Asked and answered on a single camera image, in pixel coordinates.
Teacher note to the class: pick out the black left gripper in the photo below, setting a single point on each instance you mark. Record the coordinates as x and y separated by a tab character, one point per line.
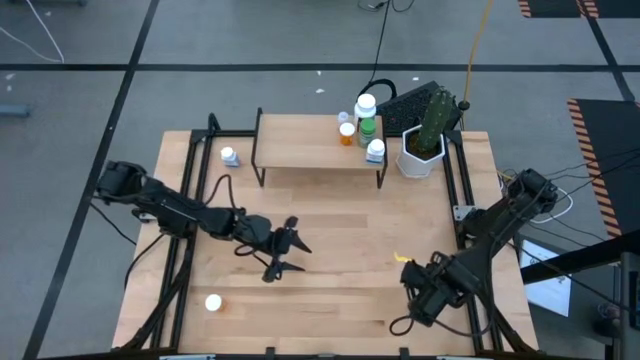
260	235

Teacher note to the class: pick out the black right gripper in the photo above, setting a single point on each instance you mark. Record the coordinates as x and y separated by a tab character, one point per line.
435	280

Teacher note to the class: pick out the orange pill bottle white label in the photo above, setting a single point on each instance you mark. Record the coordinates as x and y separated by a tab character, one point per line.
401	257

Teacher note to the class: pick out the orange pill bottle white cap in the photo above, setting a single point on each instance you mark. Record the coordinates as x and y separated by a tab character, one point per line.
213	302
346	131

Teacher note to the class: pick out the white bottle blue label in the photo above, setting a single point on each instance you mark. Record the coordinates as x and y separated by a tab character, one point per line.
228	152
375	147

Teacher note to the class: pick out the small translucent bottle white cap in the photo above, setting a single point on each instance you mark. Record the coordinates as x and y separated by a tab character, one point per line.
343	117

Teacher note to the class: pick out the green cap medicine bottle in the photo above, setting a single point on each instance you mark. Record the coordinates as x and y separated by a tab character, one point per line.
367	127

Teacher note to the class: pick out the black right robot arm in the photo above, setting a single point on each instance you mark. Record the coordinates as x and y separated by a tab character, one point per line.
500	220

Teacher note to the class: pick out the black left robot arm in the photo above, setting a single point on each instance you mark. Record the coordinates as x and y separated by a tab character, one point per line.
175	212

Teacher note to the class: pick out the silver mounting plate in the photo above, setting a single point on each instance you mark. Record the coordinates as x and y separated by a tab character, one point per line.
462	212

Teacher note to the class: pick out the white monitor screen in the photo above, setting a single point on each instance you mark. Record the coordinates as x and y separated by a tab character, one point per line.
547	290

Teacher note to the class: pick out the white plant pot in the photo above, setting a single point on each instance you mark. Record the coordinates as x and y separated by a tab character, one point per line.
412	165

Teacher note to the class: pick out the black metal beam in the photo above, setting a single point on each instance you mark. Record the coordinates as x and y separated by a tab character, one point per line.
575	257

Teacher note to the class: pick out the green cactus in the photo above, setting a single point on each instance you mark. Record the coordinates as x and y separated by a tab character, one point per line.
435	120

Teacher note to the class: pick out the black keyboard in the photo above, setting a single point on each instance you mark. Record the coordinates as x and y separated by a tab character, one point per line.
400	115

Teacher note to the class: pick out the black hazard striped mat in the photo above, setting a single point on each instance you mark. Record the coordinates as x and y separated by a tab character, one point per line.
555	7
610	150

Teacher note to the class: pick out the wooden shelf black metal frame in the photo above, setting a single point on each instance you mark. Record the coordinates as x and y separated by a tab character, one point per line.
305	142

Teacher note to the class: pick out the grey metal post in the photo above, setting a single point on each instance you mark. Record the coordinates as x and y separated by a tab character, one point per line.
627	310

